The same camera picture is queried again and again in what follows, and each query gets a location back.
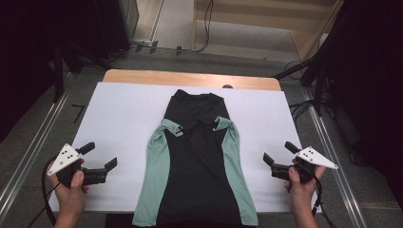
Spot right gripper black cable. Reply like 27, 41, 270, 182
312, 174, 337, 228

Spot white power strip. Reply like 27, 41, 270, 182
130, 38, 154, 46

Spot metal floor rail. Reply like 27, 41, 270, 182
0, 70, 75, 219
300, 87, 369, 228

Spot person's left hand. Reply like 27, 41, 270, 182
46, 159, 90, 219

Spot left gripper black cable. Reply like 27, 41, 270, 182
28, 156, 62, 228

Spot white table sheet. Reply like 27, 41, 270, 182
48, 81, 322, 214

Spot black and green shirt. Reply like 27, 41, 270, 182
131, 88, 259, 228

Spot person's dark clothing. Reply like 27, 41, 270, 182
105, 213, 258, 228

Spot dark glass cabinet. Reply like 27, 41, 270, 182
94, 0, 141, 60

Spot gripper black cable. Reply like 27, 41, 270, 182
312, 174, 337, 228
28, 156, 62, 228

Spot black curtain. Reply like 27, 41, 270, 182
0, 0, 99, 143
312, 0, 403, 203

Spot black floor cables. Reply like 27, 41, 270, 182
284, 60, 317, 124

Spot black metal stand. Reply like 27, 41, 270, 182
273, 47, 332, 118
51, 39, 113, 103

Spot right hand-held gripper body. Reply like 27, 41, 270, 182
270, 145, 339, 185

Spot person's right hand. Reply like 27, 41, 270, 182
283, 158, 327, 207

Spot wooden shelf unit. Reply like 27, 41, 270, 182
191, 0, 345, 62

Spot black hanging cable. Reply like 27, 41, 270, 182
192, 0, 214, 53

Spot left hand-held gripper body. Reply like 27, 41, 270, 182
47, 142, 109, 188

